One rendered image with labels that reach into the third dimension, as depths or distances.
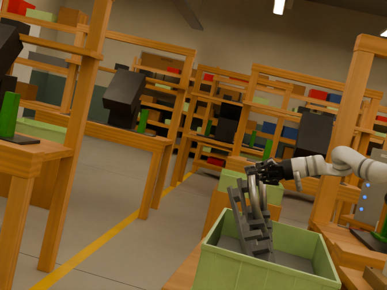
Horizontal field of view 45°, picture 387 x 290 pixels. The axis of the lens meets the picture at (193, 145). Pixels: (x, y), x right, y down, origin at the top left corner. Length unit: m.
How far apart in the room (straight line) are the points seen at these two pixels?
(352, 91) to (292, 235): 1.00
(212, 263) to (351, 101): 1.52
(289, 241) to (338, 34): 10.91
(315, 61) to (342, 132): 9.90
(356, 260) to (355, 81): 1.01
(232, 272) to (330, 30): 11.49
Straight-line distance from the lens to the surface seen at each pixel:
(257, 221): 1.67
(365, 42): 2.73
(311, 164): 1.65
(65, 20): 7.04
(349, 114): 2.68
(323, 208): 2.71
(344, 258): 2.15
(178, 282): 1.56
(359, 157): 1.63
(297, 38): 12.58
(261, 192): 1.80
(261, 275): 1.43
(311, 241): 2.03
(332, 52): 12.61
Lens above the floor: 1.36
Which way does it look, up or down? 5 degrees down
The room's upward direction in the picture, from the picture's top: 14 degrees clockwise
